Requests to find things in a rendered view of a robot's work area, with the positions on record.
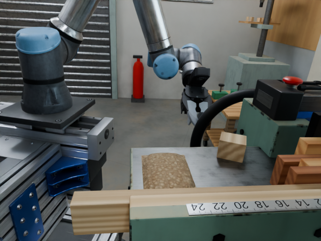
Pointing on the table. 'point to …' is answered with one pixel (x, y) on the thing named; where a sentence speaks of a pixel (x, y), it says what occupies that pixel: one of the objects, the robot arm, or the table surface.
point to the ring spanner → (307, 82)
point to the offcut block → (231, 147)
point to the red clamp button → (292, 81)
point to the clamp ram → (314, 125)
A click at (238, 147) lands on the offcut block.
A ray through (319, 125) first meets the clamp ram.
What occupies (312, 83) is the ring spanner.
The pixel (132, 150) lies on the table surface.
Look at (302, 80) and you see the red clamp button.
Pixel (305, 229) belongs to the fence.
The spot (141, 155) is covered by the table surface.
